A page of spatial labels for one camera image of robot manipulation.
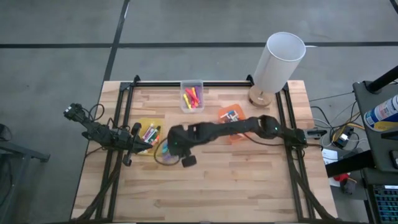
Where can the red-capped white marker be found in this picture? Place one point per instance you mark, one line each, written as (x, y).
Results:
(224, 117)

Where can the black metal stand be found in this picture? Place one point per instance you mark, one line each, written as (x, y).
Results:
(25, 152)

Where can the white paper sheet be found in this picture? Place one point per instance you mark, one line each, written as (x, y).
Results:
(329, 157)

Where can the orange plastic bin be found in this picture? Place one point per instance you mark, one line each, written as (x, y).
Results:
(239, 109)

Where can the purple Sharpie highlighter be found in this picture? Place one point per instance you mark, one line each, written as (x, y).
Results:
(198, 96)
(169, 157)

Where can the black pole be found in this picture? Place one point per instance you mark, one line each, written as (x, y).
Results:
(382, 80)

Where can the black aluminium table frame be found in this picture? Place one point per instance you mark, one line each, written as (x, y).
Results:
(186, 84)

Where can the grey equipment cart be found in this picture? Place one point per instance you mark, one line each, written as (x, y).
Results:
(379, 149)

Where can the blue highlighter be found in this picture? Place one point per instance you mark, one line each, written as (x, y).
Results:
(165, 148)

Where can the white blue spray can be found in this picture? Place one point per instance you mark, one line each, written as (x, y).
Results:
(382, 113)

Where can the dark green Expo marker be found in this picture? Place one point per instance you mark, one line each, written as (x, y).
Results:
(158, 128)

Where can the pink Expo marker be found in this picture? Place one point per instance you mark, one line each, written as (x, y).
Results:
(148, 130)

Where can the orange highlighter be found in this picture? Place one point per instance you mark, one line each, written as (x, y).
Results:
(193, 91)

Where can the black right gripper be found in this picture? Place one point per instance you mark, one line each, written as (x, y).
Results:
(183, 138)

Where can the yellow plastic bin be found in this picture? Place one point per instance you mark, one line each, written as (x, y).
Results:
(146, 120)

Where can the orange Expo marker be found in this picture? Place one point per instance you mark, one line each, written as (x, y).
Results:
(156, 140)

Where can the yellow Sharpie highlighter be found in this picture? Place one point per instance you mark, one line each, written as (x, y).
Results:
(187, 102)

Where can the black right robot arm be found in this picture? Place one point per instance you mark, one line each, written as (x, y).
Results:
(242, 127)

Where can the black cart beam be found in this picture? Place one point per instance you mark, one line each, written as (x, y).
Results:
(348, 163)

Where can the clear plastic bin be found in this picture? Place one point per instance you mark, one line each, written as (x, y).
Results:
(183, 85)

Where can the black keyboard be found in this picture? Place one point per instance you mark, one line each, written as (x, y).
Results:
(387, 205)

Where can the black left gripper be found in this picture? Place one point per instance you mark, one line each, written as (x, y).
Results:
(124, 140)

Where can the blue-capped white marker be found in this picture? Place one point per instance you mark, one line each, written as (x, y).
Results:
(232, 113)

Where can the pink Sharpie highlighter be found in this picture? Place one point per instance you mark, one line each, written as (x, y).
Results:
(192, 96)

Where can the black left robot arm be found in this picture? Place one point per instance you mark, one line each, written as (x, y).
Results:
(99, 133)

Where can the red object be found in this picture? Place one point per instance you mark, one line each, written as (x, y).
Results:
(340, 178)

